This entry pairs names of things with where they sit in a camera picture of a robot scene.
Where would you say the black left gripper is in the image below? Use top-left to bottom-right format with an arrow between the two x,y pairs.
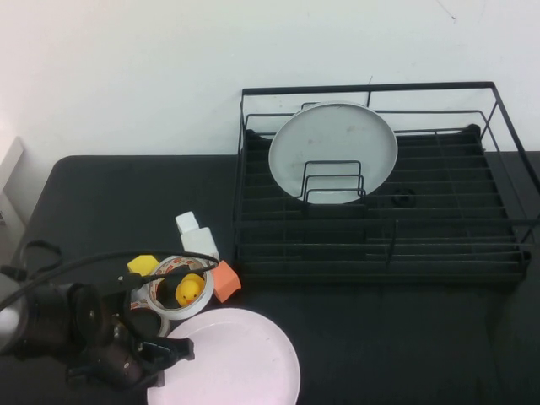
65,324 -> 196,392

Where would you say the pink round plate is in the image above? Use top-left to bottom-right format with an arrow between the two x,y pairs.
146,307 -> 302,405

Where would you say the grey round plate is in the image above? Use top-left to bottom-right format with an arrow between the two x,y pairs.
267,100 -> 399,205

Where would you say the white double-sided tape roll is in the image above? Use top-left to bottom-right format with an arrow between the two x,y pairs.
143,254 -> 215,321
126,297 -> 170,338

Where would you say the yellow rubber duck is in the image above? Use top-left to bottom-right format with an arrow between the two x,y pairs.
174,273 -> 203,307

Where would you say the yellow foam cube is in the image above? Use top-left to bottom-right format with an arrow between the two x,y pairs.
126,252 -> 159,276

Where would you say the orange foam cube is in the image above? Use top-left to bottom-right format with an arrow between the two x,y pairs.
212,260 -> 242,304

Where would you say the white power adapter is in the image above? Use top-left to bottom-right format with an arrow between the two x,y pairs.
180,227 -> 220,261

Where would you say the long black camera cable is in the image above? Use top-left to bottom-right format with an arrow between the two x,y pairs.
0,251 -> 220,311

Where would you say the short looped black cable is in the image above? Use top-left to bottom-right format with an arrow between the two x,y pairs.
14,240 -> 63,282

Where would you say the black wire dish rack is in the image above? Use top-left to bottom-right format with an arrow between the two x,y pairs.
232,80 -> 540,283

